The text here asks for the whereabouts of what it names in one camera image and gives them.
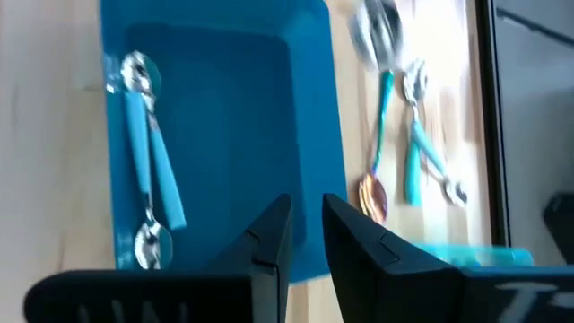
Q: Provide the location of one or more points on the dark blue plastic tray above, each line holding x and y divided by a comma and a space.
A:
246, 134

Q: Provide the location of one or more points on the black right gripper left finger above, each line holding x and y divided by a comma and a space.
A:
264, 278

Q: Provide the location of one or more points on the translucent green plastic tray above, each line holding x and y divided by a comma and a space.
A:
475, 255

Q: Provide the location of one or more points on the black frame clamp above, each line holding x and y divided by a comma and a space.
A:
560, 224

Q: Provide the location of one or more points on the black aluminium rig frame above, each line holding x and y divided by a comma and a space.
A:
491, 112

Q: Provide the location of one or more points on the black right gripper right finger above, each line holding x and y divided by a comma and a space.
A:
372, 278

